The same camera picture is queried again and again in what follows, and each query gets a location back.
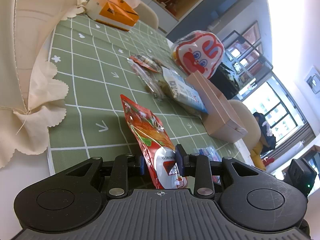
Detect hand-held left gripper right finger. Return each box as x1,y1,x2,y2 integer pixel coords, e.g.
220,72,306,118
175,144,260,199

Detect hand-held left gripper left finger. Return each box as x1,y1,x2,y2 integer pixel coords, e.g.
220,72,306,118
65,154,145,199

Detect red snack packet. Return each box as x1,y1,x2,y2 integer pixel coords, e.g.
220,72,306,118
120,94,188,190

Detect pink cardboard box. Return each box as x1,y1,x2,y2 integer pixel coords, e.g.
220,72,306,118
185,70,248,143

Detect large blue snack packet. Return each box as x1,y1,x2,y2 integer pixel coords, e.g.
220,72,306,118
161,66,209,114

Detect dark blue clothes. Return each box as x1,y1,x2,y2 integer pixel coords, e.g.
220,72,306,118
252,112,277,153

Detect beige chair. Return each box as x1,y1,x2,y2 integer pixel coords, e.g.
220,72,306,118
132,1,160,30
229,99,262,155

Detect clear snack packet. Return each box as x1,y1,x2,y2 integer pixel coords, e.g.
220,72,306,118
134,64,165,102

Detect black fish tank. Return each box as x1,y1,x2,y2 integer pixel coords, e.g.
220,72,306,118
209,30,274,100

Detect red label clear packet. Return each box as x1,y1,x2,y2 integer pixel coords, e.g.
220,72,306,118
128,53,163,73

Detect white red rabbit bag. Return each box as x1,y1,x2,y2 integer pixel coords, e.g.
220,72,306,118
171,30,225,78

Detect orange tissue box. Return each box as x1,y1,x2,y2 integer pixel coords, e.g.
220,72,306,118
85,0,140,32

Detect cream scalloped cloth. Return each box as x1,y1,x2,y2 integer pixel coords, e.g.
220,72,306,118
0,0,87,168

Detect grey wall panel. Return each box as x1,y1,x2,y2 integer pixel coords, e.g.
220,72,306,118
304,66,320,94

